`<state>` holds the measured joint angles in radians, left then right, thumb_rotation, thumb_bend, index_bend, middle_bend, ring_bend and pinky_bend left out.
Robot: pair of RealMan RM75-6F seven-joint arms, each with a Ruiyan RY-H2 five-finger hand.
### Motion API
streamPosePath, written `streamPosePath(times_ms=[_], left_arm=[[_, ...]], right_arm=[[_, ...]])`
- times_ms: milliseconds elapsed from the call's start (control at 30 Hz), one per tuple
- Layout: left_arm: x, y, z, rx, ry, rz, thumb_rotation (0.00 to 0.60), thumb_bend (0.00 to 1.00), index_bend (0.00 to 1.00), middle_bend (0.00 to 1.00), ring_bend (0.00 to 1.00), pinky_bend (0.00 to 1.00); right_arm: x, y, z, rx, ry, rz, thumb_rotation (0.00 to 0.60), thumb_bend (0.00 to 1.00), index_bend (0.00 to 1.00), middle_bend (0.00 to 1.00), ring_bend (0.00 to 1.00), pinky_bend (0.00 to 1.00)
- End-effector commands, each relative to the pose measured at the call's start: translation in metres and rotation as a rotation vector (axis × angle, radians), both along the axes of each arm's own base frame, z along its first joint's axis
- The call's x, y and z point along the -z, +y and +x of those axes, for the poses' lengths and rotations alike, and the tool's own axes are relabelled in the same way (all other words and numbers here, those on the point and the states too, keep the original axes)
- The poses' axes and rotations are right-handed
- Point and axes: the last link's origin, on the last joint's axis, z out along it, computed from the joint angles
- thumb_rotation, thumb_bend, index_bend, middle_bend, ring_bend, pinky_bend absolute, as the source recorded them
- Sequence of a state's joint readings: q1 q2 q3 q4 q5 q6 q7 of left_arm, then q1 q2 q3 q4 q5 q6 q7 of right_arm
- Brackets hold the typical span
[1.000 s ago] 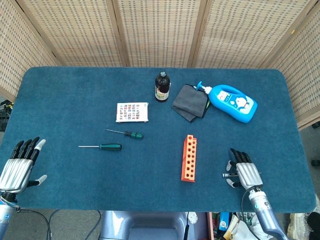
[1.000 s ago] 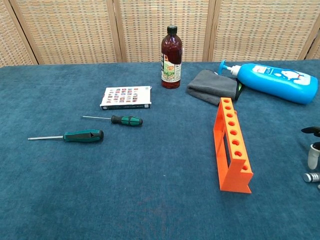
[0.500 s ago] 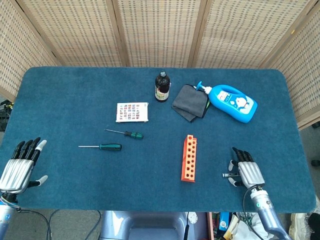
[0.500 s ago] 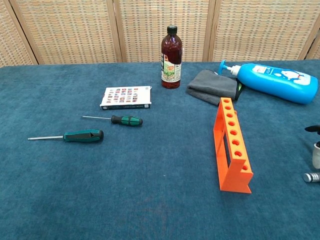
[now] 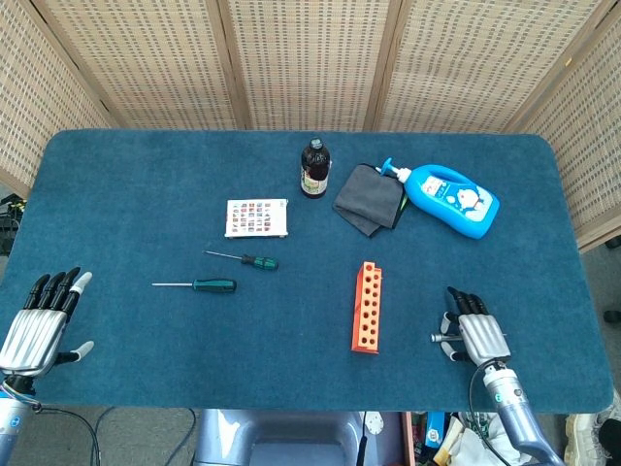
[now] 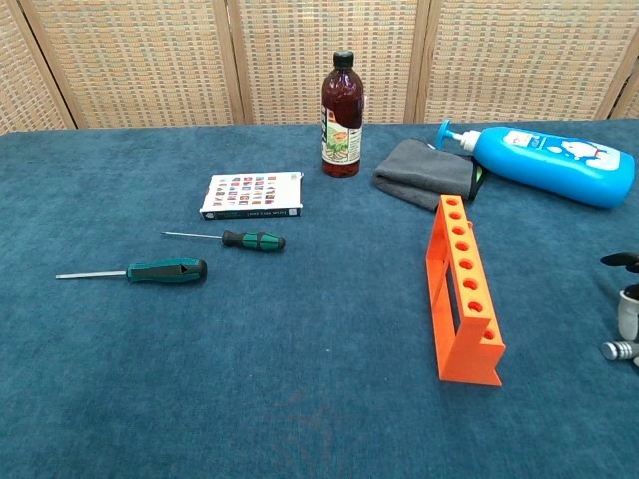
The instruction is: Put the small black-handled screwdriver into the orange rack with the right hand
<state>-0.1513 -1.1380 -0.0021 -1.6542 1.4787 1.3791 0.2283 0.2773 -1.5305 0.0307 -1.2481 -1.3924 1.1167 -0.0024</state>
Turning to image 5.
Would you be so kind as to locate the white box with picture grid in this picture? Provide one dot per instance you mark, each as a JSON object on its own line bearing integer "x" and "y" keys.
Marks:
{"x": 256, "y": 218}

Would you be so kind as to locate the slim green black striped screwdriver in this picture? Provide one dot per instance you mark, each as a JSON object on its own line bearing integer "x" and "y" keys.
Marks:
{"x": 262, "y": 263}

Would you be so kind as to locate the folded grey cloth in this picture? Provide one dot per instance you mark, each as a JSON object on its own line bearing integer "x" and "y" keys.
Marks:
{"x": 369, "y": 199}

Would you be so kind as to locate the thick green black screwdriver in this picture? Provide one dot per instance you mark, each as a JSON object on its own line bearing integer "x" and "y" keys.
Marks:
{"x": 216, "y": 285}

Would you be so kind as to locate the blue pump detergent bottle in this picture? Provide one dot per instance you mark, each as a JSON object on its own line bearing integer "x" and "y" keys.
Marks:
{"x": 451, "y": 199}

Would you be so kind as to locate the small blue box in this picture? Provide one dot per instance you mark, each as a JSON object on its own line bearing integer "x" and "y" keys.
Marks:
{"x": 435, "y": 429}

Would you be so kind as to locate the blue carpet table cover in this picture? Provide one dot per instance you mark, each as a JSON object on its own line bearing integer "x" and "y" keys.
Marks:
{"x": 145, "y": 170}

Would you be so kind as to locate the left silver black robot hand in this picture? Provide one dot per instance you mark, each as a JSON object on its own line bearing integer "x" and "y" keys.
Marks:
{"x": 34, "y": 340}

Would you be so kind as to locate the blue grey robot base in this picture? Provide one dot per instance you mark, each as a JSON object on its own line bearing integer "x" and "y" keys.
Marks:
{"x": 291, "y": 437}

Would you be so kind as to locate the white sneaker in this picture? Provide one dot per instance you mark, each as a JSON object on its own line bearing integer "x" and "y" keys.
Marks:
{"x": 582, "y": 437}

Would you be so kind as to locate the woven bamboo folding screen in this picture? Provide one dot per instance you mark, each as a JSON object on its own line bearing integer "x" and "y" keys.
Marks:
{"x": 310, "y": 58}

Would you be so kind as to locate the dark brown labelled bottle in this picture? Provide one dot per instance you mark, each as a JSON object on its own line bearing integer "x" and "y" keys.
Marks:
{"x": 315, "y": 170}

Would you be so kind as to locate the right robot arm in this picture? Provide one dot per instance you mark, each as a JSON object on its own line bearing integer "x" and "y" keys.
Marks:
{"x": 509, "y": 393}

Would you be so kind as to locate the black item with green stripe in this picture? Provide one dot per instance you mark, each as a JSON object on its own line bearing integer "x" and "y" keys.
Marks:
{"x": 401, "y": 211}

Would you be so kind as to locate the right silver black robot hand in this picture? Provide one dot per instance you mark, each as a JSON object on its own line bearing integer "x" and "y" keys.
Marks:
{"x": 482, "y": 337}

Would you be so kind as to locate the orange perforated holder block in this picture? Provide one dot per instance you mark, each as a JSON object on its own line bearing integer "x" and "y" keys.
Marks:
{"x": 366, "y": 310}

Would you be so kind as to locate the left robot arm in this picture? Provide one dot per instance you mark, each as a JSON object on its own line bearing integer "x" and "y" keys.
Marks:
{"x": 9, "y": 422}

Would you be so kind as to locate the black silver precision screwdriver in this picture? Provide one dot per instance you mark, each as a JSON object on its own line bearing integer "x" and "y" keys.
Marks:
{"x": 439, "y": 337}

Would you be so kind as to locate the black equipment beside table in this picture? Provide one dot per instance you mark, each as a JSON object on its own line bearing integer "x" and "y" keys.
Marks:
{"x": 9, "y": 223}

